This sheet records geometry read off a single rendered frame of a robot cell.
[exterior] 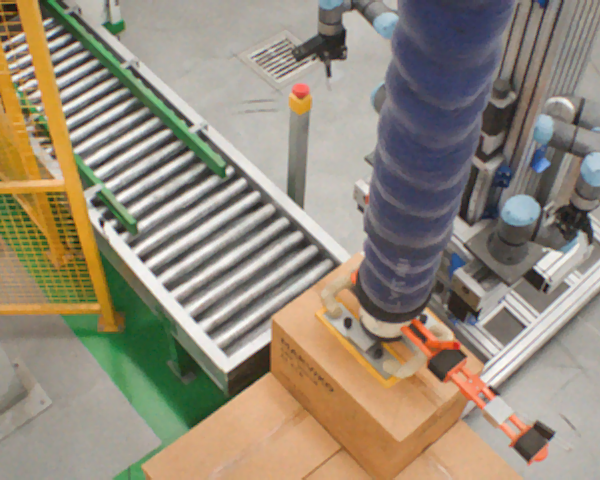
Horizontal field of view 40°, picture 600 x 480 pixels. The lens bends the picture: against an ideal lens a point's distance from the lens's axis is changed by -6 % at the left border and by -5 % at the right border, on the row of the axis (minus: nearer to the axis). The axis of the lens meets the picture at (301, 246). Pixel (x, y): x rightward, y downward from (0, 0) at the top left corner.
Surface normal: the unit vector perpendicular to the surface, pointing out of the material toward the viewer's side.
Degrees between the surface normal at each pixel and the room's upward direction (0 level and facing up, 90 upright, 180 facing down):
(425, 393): 0
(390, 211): 73
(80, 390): 0
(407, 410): 0
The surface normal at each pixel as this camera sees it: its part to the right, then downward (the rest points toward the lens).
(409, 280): 0.06, 0.57
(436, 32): -0.33, 0.70
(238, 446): 0.04, -0.57
